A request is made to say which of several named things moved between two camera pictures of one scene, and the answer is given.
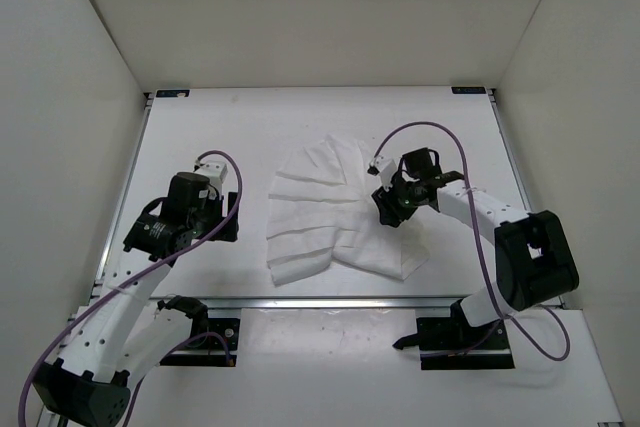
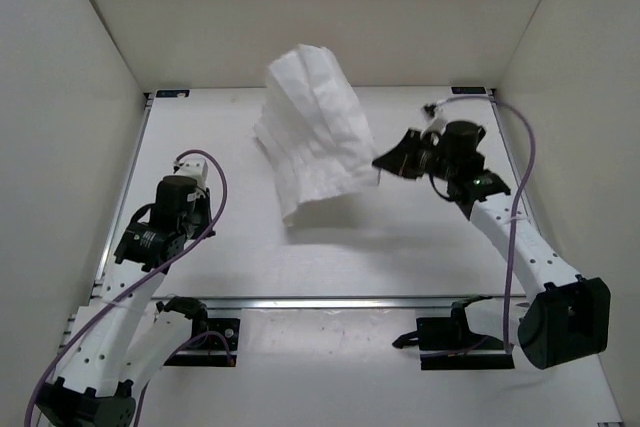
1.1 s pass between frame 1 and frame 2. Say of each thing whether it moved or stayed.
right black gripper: moved
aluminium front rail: stayed
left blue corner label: stayed
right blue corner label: stayed
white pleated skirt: moved
